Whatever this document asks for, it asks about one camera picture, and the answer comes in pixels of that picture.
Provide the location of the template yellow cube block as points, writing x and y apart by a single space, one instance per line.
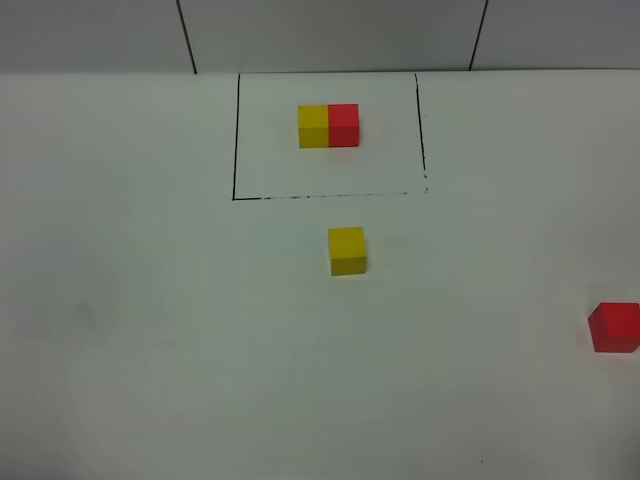
313 126

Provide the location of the template red cube block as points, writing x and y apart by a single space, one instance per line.
344 125

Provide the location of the loose red cube block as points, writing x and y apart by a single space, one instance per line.
614 327

